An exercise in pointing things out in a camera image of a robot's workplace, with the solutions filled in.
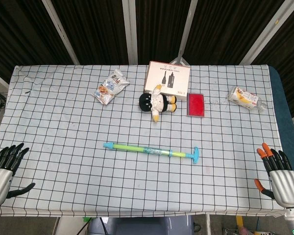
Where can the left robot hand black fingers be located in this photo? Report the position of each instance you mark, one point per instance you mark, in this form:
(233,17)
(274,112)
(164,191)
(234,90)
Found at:
(0,181)

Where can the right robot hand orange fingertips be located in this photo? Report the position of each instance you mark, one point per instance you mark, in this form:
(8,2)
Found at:
(285,186)

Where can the blue green water squirter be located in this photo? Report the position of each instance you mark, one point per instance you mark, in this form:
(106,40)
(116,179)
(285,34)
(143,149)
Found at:
(183,154)

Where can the green and blue water squirter tube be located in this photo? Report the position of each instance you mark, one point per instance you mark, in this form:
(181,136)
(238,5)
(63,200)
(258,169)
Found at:
(108,146)

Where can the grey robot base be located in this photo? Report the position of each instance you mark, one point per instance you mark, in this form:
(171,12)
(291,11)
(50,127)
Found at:
(139,226)

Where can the blue padded table edge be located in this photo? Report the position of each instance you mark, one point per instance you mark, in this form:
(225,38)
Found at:
(283,102)

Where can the white black checkered tablecloth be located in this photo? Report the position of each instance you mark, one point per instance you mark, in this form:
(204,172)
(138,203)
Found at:
(63,122)

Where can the red stamp pad case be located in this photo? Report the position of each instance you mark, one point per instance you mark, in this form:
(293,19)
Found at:
(196,105)

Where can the white blue snack bag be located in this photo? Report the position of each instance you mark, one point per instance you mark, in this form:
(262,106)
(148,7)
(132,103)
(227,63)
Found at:
(110,88)

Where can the black white plush doll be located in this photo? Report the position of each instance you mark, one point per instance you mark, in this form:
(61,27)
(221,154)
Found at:
(159,101)

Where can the white cardboard product box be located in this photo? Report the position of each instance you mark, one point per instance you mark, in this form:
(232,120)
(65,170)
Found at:
(166,76)

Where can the white frame post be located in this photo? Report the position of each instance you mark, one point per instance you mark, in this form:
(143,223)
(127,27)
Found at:
(264,34)
(130,31)
(60,29)
(186,29)

